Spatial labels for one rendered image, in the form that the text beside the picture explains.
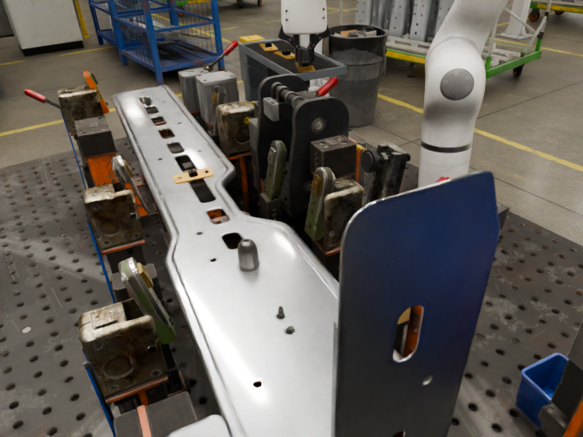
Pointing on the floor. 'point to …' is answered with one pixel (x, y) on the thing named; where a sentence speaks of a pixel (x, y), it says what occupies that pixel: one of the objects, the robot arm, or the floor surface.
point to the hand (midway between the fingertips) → (304, 55)
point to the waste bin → (357, 68)
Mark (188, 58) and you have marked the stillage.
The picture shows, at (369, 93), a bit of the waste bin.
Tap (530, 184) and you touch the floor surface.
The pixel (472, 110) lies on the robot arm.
